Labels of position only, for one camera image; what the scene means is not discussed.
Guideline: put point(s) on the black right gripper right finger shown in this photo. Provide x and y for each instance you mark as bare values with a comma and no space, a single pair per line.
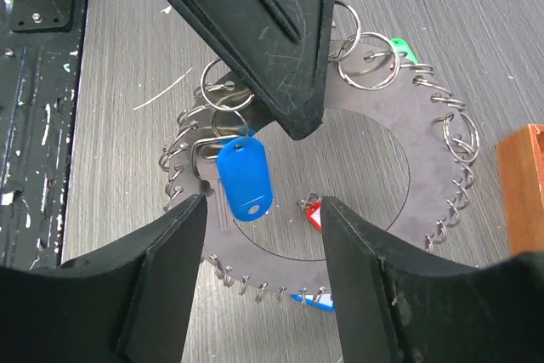
398,303

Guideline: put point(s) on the green plastic key tag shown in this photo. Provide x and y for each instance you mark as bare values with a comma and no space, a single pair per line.
404,49

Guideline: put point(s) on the red plastic key tag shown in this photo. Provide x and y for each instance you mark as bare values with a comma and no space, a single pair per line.
311,206

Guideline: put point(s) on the silver key with blue tag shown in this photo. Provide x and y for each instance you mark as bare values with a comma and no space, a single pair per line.
244,174

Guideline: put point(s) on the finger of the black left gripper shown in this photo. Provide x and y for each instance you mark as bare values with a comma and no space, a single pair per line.
278,48

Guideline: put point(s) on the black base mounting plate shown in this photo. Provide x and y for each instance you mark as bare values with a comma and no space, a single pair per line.
41,64

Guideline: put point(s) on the blue plastic key tag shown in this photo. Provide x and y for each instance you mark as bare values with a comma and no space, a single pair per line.
324,301

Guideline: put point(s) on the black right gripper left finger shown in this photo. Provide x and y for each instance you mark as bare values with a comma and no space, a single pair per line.
128,301

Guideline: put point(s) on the orange wooden compartment tray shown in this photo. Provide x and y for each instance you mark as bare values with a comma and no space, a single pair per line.
520,164

